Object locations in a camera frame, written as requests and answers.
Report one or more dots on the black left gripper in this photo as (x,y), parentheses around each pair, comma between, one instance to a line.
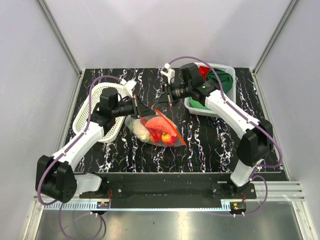
(143,110)

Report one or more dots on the white oval perforated basket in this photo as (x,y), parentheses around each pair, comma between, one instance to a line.
(81,118)

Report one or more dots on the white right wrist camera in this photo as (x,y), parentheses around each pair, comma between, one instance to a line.
(168,72)

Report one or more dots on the red cloth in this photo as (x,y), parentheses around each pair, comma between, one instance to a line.
(204,70)

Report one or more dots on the white slotted cable duct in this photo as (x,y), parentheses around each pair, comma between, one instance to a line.
(81,205)

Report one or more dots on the fake watermelon slice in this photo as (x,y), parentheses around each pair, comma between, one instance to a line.
(162,124)

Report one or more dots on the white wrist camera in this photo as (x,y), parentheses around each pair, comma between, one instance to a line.
(128,87)
(168,72)

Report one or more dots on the white rectangular plastic basket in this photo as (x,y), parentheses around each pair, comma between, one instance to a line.
(231,94)

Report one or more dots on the left aluminium frame post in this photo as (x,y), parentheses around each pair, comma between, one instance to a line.
(43,6)

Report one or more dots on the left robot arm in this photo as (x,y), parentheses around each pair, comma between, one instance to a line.
(55,175)

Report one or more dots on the dark green cloth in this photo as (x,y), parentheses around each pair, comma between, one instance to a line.
(225,78)

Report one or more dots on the right aluminium frame post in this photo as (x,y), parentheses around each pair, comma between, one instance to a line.
(276,34)

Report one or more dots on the aluminium frame post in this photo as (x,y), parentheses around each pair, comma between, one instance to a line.
(276,34)
(43,6)

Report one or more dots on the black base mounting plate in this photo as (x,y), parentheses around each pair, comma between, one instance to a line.
(169,191)

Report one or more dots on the clear zip top bag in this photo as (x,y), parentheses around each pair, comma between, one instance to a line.
(155,137)

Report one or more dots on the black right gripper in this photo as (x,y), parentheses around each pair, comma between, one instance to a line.
(163,101)

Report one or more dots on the fake white cauliflower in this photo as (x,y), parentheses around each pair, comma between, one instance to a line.
(140,131)

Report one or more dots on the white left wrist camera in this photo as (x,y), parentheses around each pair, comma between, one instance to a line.
(128,87)

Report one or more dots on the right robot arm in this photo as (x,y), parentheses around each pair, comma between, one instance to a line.
(255,136)

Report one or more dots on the fake red strawberry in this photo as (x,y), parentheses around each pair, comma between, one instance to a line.
(143,121)

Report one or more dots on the light green cloth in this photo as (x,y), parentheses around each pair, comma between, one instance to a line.
(197,105)

